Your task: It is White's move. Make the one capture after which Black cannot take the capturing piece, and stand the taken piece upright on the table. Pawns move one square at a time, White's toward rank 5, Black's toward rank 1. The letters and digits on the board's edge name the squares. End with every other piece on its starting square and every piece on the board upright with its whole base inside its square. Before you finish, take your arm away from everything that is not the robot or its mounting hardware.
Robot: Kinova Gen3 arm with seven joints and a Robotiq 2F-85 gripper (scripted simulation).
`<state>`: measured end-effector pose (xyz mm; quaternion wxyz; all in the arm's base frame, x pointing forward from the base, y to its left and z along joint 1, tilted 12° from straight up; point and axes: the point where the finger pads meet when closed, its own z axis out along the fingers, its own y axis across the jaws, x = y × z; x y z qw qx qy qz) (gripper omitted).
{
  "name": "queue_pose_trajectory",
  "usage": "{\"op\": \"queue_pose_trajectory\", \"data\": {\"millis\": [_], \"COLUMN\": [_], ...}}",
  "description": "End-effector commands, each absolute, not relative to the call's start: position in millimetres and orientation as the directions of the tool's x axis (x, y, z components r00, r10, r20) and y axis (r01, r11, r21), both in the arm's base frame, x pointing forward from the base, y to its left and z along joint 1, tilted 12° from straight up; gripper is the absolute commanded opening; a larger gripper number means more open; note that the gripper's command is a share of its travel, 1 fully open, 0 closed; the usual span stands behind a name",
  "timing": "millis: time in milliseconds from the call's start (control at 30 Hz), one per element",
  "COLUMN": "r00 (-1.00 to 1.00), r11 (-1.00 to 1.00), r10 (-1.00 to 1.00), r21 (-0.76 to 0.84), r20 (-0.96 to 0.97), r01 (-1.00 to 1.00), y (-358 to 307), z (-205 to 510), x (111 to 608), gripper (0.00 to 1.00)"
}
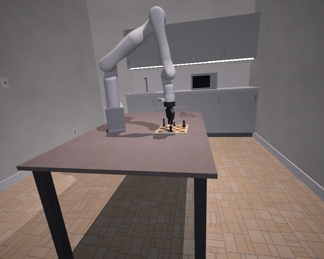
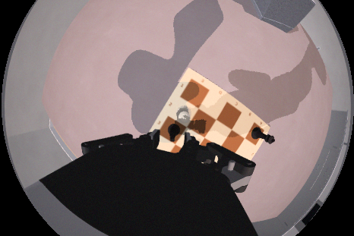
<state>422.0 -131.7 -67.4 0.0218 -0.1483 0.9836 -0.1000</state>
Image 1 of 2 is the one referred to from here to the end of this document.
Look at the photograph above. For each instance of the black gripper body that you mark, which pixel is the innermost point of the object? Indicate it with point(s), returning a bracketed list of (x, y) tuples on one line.
[(169, 105)]

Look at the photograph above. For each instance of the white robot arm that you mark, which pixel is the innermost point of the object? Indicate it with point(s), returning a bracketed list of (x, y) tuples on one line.
[(155, 24)]

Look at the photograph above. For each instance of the brown and cream chessboard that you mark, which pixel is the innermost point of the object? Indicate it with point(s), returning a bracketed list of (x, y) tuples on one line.
[(177, 130)]

